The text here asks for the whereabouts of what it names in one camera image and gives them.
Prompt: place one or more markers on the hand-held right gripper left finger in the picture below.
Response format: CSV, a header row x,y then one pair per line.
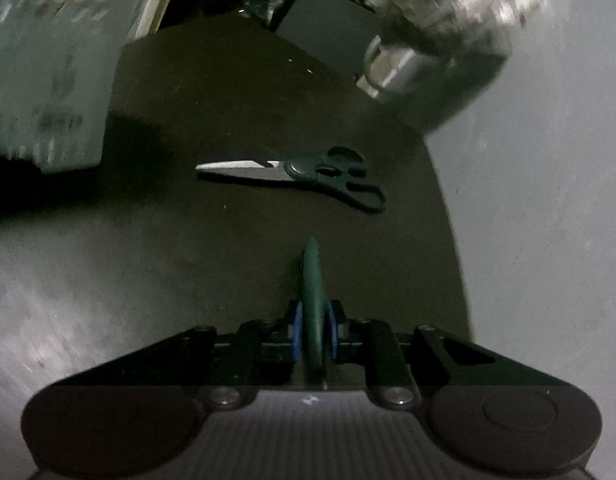
x,y
298,332

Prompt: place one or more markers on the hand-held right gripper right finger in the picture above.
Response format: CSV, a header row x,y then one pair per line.
x,y
333,332

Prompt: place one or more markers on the white perforated utensil basket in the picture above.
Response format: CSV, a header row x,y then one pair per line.
x,y
62,85

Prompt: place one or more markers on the steel pot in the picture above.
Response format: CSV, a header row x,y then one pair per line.
x,y
438,90

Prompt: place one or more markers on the black plastic bag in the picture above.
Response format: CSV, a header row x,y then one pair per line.
x,y
263,0

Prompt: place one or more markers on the clear crumpled plastic bag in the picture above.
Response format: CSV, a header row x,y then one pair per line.
x,y
463,0

